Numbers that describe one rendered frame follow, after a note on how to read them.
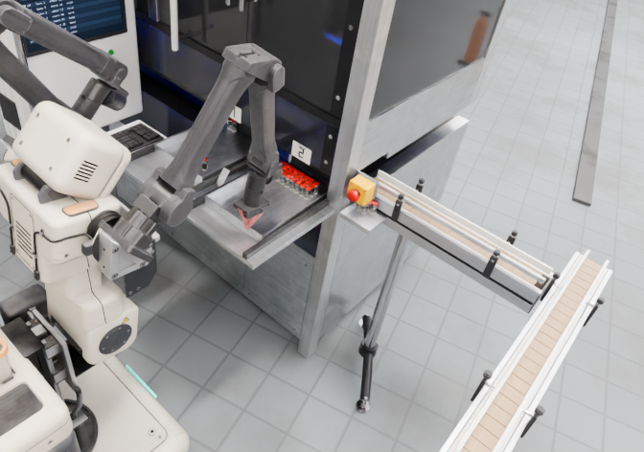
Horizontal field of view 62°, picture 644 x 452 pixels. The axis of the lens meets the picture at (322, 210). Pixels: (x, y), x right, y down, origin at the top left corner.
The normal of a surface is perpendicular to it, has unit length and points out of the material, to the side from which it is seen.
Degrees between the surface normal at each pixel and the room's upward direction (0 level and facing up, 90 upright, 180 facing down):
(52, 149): 48
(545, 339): 0
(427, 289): 0
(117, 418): 0
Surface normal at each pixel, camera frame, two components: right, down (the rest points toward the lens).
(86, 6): 0.78, 0.48
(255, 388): 0.15, -0.76
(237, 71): -0.33, 0.03
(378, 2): -0.63, 0.43
